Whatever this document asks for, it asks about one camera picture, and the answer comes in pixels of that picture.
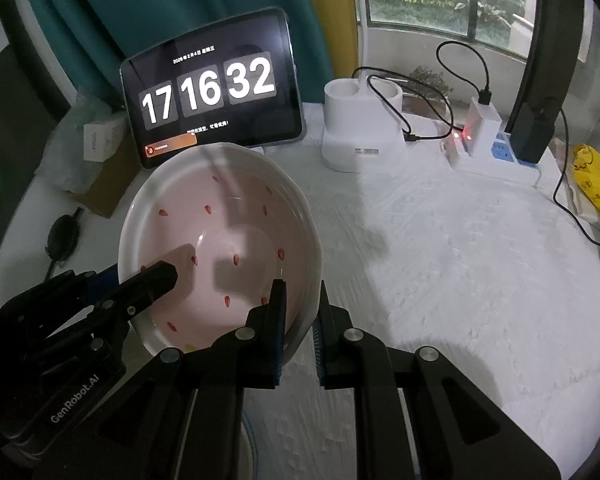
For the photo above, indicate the clear plastic bag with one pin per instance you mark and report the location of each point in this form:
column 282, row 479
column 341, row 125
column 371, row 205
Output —
column 62, row 165

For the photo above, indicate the yellow curtain left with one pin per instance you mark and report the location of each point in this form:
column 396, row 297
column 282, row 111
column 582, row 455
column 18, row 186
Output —
column 340, row 29

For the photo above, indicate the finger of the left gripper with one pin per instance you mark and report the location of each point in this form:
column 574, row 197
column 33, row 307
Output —
column 140, row 291

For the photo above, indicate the cardboard box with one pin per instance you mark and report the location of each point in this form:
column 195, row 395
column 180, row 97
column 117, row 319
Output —
column 117, row 174

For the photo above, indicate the teal curtain left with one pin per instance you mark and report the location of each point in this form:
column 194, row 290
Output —
column 91, row 38

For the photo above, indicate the pink strawberry bowl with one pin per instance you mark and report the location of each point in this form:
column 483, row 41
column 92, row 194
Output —
column 231, row 222

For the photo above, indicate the white charger plug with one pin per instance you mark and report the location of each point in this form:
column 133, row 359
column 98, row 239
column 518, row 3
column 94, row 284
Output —
column 482, row 125

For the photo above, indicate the black power adapter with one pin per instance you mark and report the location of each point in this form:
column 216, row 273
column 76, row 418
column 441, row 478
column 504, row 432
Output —
column 530, row 134

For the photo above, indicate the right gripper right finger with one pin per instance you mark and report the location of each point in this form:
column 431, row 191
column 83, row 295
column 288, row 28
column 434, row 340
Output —
column 417, row 416

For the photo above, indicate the black round puck device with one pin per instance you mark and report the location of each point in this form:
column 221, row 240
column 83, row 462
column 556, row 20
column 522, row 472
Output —
column 63, row 237

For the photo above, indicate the yellow wipes pack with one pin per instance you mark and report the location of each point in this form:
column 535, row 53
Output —
column 586, row 172

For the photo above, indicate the white power strip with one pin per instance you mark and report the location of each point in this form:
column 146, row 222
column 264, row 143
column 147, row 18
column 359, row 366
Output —
column 502, row 163

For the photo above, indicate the tablet showing clock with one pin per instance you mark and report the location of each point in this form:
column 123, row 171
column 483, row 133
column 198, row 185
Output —
column 231, row 81

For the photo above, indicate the small white box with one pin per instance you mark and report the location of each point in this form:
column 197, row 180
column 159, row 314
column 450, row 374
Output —
column 102, row 139

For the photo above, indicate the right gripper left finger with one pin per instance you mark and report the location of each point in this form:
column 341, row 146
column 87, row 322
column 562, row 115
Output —
column 179, row 416

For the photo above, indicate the white lamp base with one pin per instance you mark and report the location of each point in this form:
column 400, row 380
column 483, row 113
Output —
column 362, row 129

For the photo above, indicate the white tablecloth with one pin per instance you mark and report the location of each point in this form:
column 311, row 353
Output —
column 493, row 274

